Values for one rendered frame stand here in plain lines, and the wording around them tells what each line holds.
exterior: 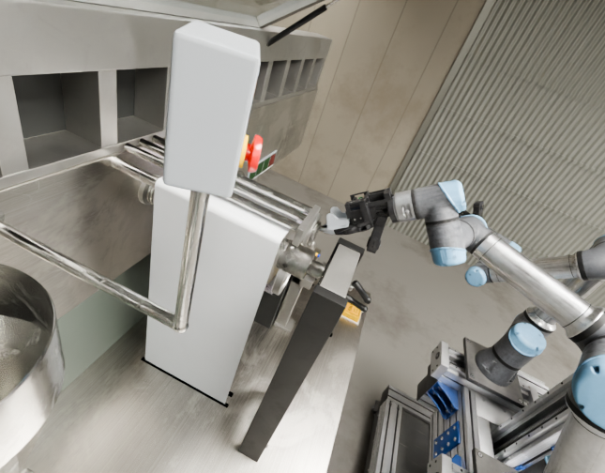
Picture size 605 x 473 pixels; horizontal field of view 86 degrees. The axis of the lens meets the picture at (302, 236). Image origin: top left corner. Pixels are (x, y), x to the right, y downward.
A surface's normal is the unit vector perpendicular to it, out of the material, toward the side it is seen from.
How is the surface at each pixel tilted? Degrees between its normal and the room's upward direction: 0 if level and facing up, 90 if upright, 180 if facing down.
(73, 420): 0
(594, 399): 83
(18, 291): 90
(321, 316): 90
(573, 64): 90
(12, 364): 72
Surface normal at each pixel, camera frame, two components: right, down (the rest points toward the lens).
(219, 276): -0.33, 0.47
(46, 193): 0.90, 0.43
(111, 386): 0.30, -0.77
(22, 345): -0.09, 0.26
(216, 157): 0.11, 0.61
